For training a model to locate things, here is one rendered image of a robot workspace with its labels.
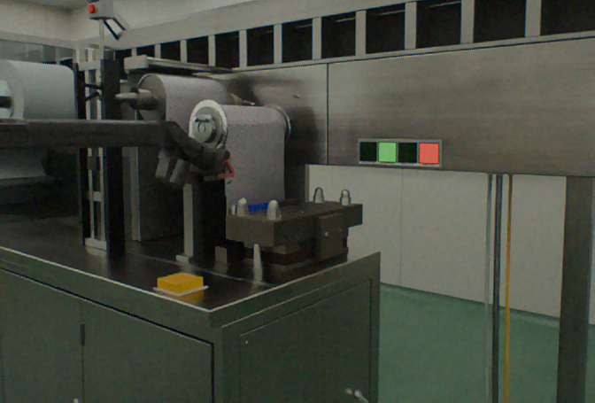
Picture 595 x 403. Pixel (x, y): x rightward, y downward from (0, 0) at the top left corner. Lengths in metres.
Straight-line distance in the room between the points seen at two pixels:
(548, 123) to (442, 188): 2.66
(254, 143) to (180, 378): 0.63
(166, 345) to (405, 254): 3.09
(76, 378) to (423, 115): 1.15
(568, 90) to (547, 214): 2.47
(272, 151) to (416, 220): 2.64
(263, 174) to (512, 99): 0.67
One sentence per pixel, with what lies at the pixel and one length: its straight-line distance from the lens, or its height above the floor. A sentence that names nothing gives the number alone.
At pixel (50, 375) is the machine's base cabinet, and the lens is 1.73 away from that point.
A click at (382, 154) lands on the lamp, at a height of 1.18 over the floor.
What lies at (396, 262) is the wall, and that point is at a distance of 4.19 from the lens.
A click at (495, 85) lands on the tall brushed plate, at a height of 1.35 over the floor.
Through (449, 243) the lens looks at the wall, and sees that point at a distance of 3.98.
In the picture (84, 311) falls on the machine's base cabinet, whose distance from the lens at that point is 1.49.
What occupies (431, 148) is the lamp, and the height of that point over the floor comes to 1.20.
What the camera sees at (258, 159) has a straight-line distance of 1.47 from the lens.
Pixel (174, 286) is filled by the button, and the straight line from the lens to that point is 1.16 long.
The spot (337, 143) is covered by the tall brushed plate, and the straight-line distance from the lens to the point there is 1.55.
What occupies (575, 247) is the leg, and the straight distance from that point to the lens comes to 1.50.
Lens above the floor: 1.24
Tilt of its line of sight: 5 degrees down
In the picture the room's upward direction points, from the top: straight up
